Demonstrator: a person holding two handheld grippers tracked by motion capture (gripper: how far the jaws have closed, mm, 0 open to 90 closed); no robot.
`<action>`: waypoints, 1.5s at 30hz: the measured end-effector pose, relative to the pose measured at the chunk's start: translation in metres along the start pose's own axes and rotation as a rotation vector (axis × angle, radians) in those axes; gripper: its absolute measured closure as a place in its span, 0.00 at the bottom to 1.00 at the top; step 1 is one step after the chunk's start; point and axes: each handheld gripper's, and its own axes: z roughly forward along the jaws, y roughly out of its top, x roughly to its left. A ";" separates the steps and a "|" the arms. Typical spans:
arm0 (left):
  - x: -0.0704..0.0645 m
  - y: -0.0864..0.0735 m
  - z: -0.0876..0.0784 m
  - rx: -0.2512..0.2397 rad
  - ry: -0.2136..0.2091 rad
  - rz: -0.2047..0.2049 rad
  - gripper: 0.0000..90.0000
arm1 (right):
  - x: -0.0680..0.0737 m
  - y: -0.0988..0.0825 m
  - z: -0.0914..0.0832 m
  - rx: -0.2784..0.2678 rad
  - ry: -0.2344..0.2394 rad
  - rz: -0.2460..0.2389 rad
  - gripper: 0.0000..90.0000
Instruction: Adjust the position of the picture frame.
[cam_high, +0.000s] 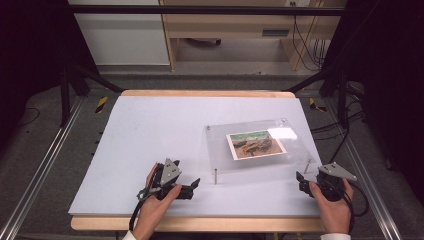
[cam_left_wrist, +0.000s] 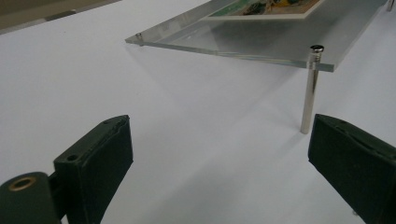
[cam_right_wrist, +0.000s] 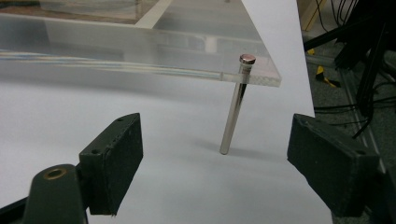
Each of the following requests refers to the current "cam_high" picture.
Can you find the white cabinet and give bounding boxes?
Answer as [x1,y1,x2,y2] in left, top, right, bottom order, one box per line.
[67,0,171,67]

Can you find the black horizontal frame bar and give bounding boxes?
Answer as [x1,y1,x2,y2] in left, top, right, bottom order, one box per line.
[65,4,346,17]

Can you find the black floor cables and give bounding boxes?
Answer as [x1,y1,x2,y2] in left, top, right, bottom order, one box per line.
[310,83,368,165]

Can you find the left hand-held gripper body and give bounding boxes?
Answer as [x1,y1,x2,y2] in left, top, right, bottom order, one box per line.
[136,158,188,202]

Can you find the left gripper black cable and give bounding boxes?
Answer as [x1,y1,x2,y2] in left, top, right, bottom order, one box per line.
[128,196,148,233]

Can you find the right yellow clamp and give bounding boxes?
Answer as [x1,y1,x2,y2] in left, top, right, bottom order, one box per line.
[308,97,328,113]

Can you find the wooden table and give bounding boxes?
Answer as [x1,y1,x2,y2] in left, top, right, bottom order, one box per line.
[70,89,326,233]

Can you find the grey desk handle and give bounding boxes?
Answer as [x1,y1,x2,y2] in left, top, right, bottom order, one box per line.
[261,29,291,37]

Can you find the person's left hand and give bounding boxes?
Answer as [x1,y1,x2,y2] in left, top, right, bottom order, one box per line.
[133,162,183,234]

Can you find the light wooden desk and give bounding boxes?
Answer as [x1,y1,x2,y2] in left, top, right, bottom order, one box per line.
[159,0,348,72]

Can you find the aluminium floor rail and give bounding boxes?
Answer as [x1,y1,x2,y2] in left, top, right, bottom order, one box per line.
[0,95,85,240]
[323,99,403,240]

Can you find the yellow black striped tape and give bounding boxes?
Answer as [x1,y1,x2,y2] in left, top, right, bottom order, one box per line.
[94,96,109,114]

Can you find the person's right hand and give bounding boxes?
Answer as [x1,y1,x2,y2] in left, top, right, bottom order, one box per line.
[308,178,355,236]

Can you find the thin black floor cable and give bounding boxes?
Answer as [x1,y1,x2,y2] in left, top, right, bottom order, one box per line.
[17,106,41,127]

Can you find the black metal stand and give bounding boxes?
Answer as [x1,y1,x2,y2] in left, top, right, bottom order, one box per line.
[59,61,125,128]
[283,63,352,130]

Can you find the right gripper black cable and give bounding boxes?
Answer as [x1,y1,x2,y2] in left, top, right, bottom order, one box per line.
[345,180,370,234]

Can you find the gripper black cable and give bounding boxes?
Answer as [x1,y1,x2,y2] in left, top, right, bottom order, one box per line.
[128,196,148,233]
[345,180,370,234]

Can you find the clear acrylic photo frame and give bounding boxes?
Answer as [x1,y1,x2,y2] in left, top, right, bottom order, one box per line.
[203,117,316,186]

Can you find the colour photo print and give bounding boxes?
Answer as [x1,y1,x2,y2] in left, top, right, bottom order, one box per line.
[226,129,288,162]

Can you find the black hanging cables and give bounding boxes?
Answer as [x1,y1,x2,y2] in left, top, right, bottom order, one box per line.
[290,1,330,72]

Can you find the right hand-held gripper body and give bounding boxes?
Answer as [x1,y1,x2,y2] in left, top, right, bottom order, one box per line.
[314,161,358,202]

